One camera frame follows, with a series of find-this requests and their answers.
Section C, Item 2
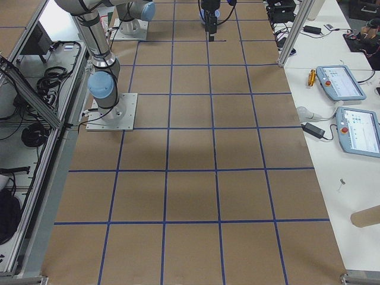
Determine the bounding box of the black power adapter brick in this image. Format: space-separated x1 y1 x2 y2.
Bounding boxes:
301 122 325 139

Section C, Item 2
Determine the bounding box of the aluminium frame post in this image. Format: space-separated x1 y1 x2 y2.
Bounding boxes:
277 0 315 67

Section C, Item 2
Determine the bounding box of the coiled black cable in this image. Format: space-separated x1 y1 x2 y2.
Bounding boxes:
21 121 48 148
36 66 69 95

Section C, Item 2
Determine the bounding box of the black bag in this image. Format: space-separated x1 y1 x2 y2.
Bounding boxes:
1 189 21 245

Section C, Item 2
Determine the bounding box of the yellow screwdriver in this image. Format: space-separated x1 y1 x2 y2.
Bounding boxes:
308 69 316 87

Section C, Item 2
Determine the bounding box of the black box under shelf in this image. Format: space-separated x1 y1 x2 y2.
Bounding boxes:
21 21 52 63

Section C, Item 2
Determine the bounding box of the lower teach pendant tablet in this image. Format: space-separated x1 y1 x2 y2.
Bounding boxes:
335 107 379 158

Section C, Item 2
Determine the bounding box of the diagonal aluminium strut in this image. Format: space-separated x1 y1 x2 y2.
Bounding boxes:
1 56 64 129

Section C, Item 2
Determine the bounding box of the upper teach pendant tablet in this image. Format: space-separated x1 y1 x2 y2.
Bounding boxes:
316 65 366 102

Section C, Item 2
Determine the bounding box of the black electronics box top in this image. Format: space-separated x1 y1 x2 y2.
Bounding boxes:
266 0 296 24

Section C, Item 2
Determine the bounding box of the coiled black cable upper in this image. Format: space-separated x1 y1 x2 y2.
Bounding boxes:
36 66 69 95

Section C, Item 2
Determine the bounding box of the black power supply far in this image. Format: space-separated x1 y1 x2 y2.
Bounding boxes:
303 26 321 35

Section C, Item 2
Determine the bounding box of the cardboard tube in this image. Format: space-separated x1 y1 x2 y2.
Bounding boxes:
350 205 380 228

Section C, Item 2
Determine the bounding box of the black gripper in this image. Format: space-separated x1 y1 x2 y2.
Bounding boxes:
198 0 220 42

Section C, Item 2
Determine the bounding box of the small metal screw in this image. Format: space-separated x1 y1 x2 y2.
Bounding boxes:
337 178 346 192

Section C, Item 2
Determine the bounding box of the coiled black cable lower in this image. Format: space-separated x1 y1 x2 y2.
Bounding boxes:
21 121 48 148

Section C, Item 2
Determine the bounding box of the teach pendant tablet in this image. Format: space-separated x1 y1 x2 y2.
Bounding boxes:
316 65 366 102
335 107 379 158

